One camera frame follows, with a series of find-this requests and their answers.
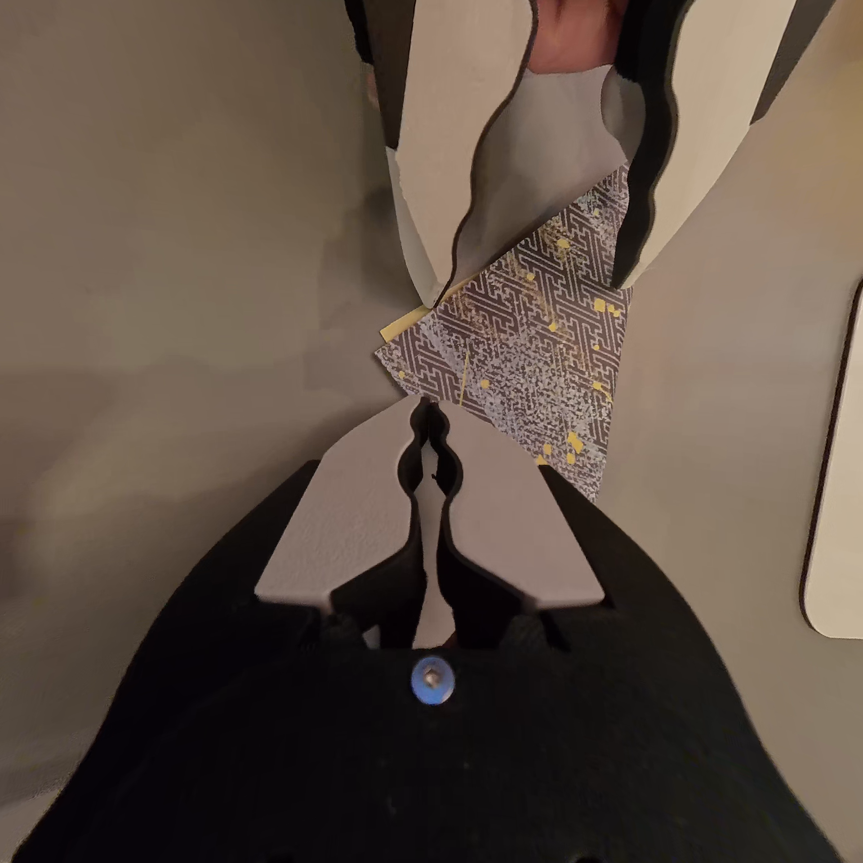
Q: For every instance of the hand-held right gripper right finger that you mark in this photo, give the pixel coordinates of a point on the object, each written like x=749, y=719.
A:
x=512, y=526

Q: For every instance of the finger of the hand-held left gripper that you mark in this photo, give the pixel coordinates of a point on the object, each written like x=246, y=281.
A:
x=445, y=135
x=708, y=121

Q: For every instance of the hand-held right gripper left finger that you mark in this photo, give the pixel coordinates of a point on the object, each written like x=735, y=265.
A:
x=337, y=526

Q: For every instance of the patterned grey origami paper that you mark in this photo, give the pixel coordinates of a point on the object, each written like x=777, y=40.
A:
x=526, y=350

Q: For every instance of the person's left hand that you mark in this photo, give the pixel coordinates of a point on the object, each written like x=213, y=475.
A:
x=573, y=34

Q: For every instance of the white square coaster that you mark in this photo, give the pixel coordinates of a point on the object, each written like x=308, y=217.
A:
x=843, y=472

